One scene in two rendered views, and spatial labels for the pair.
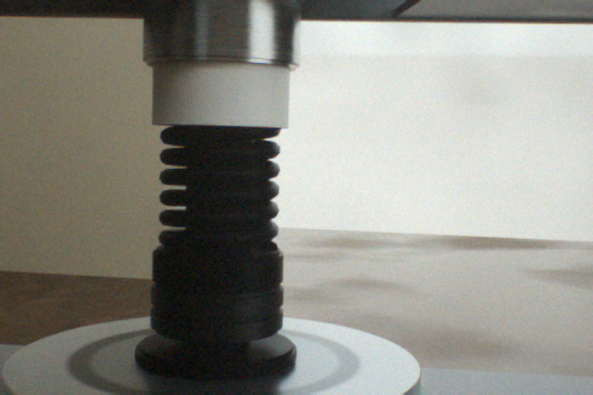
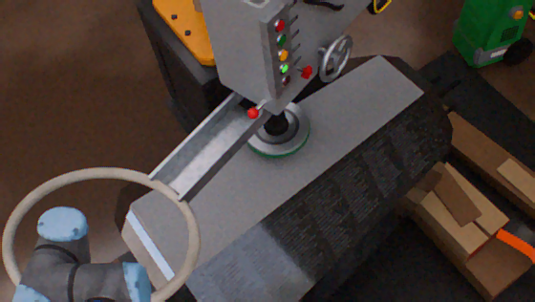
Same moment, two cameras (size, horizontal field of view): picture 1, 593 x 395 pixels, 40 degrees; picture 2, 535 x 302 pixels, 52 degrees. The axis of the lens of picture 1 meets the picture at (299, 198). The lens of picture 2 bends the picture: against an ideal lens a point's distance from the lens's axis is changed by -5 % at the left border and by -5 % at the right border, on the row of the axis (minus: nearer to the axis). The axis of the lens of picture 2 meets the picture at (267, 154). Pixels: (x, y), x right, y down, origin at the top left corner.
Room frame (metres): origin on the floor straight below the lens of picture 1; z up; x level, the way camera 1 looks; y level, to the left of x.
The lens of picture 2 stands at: (1.27, -0.64, 2.41)
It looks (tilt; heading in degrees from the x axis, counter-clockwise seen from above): 57 degrees down; 144
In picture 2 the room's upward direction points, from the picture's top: 10 degrees counter-clockwise
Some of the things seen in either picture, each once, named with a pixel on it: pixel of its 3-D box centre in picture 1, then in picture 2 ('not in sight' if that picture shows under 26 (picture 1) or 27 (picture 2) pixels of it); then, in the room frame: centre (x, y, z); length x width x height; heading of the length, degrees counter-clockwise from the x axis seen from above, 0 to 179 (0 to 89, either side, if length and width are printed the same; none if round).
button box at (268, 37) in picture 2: not in sight; (278, 52); (0.54, -0.02, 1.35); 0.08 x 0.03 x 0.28; 96
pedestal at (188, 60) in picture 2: not in sight; (239, 65); (-0.23, 0.39, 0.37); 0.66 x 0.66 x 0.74; 79
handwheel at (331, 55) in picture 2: not in sight; (326, 53); (0.52, 0.17, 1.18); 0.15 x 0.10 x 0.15; 96
